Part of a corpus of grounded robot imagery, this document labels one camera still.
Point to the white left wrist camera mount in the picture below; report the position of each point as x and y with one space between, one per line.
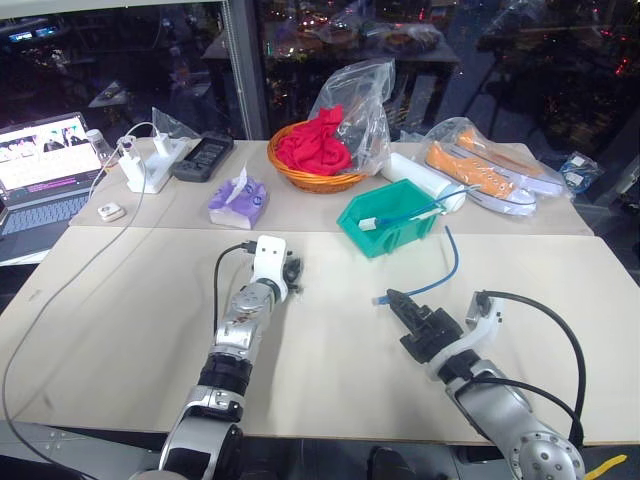
269 260

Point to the purple tissue pack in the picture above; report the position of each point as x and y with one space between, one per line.
239 200

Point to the small clear plastic bag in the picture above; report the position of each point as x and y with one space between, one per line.
172 125

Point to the white coupler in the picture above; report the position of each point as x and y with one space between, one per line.
368 224

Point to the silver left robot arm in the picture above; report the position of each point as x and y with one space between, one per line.
239 322

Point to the orange woven basket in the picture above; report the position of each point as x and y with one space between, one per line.
320 181

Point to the open laptop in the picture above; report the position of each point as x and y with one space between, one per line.
45 170

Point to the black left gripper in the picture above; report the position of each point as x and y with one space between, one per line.
291 272

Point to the dark rounded shape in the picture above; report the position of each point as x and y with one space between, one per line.
387 465

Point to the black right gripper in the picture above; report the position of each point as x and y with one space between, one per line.
434 334

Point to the blue item in bag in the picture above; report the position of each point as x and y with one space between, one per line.
580 174

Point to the red cloth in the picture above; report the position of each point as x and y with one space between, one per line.
312 150

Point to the small clear bottle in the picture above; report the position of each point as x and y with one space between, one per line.
98 145

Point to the grey window frame post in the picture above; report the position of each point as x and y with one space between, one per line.
244 65

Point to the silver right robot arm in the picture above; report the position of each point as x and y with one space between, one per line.
505 410

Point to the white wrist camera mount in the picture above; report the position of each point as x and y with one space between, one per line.
482 332
269 260

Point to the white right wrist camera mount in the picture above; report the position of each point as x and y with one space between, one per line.
482 332

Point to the green plastic bin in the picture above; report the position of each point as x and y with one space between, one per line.
400 241

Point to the grey metal table frame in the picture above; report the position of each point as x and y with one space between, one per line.
60 447

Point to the white charger plug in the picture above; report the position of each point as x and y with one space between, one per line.
131 164
161 145

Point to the white cylindrical roll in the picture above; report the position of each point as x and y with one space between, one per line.
415 175

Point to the bagged orange shoes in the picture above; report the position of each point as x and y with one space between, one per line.
445 132

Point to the orange canvas shoe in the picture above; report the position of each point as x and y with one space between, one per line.
520 167
475 180

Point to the black handheld device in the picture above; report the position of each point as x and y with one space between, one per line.
202 160

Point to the small white square device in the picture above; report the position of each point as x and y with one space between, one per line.
110 211

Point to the yellow strip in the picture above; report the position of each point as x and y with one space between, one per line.
606 466

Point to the white power strip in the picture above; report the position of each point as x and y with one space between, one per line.
155 175

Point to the large clear plastic bag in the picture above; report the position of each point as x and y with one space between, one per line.
360 95

